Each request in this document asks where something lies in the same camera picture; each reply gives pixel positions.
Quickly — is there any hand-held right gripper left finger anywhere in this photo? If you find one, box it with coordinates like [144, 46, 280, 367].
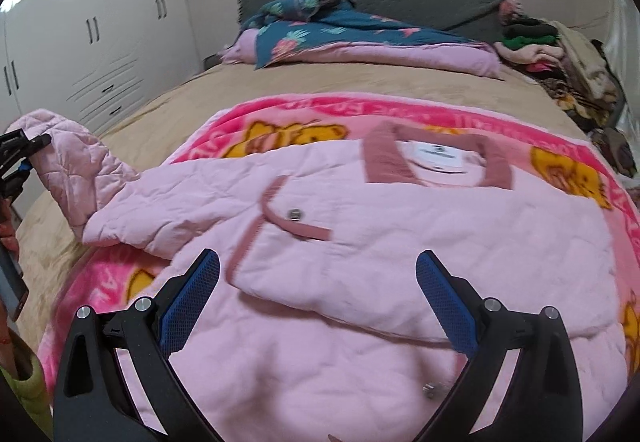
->
[52, 249, 222, 442]

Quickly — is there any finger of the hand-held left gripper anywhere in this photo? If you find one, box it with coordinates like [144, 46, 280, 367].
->
[0, 131, 52, 199]

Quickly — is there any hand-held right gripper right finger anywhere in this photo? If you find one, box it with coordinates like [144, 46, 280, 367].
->
[415, 249, 584, 442]

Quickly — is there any pink quilted jacket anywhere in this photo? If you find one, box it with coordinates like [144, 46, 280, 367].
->
[5, 108, 626, 442]

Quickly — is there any bag of mixed clothes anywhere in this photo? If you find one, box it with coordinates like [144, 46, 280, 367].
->
[590, 126, 639, 179]

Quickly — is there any pile of folded clothes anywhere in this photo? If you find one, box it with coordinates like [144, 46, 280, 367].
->
[492, 0, 627, 129]

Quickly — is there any grey flat panel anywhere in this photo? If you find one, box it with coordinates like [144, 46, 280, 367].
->
[0, 242, 29, 319]

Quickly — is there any white wardrobe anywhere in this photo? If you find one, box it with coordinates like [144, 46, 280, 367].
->
[0, 0, 202, 139]

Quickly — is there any pink bear printed blanket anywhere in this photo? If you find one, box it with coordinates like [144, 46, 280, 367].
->
[37, 92, 640, 442]

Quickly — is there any yellow-green cloth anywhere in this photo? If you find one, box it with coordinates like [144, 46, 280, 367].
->
[0, 329, 52, 428]

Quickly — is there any bed with beige sheet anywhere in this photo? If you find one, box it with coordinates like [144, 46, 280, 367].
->
[15, 56, 601, 348]

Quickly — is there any teal floral pink quilt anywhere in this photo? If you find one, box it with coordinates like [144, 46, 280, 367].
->
[220, 5, 506, 80]

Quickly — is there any white satin curtain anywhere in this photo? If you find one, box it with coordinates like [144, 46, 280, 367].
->
[600, 0, 640, 133]

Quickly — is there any teal floral pillow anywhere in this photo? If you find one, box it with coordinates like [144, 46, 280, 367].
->
[240, 0, 345, 30]

